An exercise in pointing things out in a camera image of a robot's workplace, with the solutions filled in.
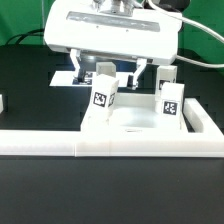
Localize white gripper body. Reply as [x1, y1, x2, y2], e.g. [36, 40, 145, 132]
[44, 0, 182, 64]

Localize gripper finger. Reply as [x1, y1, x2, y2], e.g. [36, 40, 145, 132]
[70, 49, 86, 83]
[127, 59, 147, 90]

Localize white sheet with markers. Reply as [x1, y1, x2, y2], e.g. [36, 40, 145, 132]
[49, 71, 137, 88]

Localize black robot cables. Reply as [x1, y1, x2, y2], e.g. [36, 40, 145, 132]
[4, 28, 48, 46]

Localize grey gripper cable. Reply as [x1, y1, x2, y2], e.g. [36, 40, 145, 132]
[146, 0, 224, 70]

